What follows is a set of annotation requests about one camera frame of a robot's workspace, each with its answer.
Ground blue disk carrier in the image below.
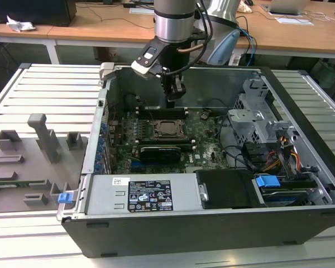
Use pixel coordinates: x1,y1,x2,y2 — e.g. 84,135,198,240
255,174,318,208

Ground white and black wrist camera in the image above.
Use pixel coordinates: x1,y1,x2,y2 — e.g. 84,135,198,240
130,38,165,79

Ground silver metal drive cage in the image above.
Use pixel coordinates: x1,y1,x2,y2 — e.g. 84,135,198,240
227,78,300,146

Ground black graphics card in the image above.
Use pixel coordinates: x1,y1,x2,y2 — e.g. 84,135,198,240
139,145,183,164

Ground black label sticker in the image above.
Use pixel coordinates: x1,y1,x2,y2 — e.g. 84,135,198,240
127,180,173,212

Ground crumpled white paper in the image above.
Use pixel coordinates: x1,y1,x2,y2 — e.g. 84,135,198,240
6,15,37,32

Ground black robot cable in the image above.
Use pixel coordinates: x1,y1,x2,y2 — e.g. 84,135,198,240
163,0,214,76

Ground CPU socket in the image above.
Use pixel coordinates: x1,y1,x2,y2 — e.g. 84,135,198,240
152,118,189,141

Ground black plastic shroud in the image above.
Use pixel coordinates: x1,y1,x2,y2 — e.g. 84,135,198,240
196,169,265,210

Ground grey case corner latch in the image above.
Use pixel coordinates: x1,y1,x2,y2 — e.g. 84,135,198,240
98,62,116,82

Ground black and grey PC case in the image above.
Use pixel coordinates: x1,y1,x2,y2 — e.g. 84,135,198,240
57,63,335,259

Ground blue case latch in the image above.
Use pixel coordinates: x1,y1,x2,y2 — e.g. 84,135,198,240
57,192,73,205

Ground metal socket cover frame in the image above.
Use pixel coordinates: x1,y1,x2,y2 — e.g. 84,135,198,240
153,119,186,139

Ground green motherboard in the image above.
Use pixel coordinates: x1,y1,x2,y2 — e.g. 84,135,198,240
106,107,233,175

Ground grey power supply unit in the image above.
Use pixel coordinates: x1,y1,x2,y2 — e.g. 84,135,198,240
85,173,202,216

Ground white paper sheet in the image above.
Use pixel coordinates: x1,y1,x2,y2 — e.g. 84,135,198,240
129,7,155,15
275,17,315,26

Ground black wire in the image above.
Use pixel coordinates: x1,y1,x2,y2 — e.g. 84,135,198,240
217,116,258,171

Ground silver laptop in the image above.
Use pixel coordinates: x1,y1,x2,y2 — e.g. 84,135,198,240
267,0,310,16

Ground yellow red wire bundle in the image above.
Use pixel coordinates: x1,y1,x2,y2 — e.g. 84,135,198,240
263,133,302,171

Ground grey parts rack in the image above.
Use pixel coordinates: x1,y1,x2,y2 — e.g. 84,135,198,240
0,113,89,214

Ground green RAM stick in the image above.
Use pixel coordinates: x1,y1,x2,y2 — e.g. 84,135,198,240
0,179,46,187

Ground blue cable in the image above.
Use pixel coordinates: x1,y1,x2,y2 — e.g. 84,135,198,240
241,27,258,67

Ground black computer box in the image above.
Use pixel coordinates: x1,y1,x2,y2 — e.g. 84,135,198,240
0,0,78,27

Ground brown cable sleeve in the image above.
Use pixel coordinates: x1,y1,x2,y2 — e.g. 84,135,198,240
176,41,205,54

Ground wooden desk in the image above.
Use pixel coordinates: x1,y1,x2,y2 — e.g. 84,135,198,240
0,0,335,65

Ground pale blue teach pendant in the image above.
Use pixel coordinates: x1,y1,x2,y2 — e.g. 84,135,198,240
205,28,241,64

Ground silver metal handle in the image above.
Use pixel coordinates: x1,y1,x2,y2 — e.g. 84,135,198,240
199,183,210,202

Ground small CPU plate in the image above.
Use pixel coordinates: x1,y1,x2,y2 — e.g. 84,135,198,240
159,122,182,135

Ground thin wire locking lever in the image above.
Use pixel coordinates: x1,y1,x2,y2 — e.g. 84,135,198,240
144,103,155,122
155,130,186,139

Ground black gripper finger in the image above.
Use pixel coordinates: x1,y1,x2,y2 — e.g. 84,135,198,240
161,70,174,97
166,76,188,109

